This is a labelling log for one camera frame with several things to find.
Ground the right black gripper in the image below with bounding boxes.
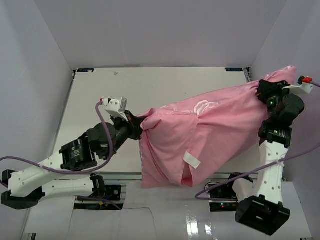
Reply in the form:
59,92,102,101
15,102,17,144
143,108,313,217
256,80,295,121

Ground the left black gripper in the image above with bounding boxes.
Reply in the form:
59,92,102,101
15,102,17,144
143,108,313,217
103,110,149,160

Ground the pink floral pillowcase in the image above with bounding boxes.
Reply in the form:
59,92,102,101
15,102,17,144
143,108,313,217
136,65,298,190

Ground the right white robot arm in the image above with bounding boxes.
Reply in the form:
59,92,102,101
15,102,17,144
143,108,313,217
225,80,305,236

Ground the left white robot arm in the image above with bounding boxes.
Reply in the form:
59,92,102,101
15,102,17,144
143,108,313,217
0,110,144,210

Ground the right blue table label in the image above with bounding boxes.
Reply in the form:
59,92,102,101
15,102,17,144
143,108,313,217
225,67,243,72

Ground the blue table label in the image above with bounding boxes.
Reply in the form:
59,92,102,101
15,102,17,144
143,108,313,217
76,68,95,73
225,67,243,72

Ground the left blue table label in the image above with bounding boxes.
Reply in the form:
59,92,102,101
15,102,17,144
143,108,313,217
76,68,95,73

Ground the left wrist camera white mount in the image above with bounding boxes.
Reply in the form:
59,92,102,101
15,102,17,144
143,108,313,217
100,96,128,122

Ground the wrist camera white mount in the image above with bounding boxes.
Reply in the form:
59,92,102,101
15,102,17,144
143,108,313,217
283,76,313,95
100,96,128,122

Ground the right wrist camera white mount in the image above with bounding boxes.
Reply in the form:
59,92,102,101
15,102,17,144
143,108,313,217
283,76,313,95

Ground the aluminium table front rail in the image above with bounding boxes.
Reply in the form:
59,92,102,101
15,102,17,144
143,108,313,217
99,172,258,183

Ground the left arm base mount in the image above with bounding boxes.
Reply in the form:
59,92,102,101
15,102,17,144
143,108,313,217
74,174,124,211

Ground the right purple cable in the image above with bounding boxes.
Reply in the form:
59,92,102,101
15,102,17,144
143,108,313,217
194,79,320,201

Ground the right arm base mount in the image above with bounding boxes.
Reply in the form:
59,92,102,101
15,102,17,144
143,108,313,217
204,172,264,221

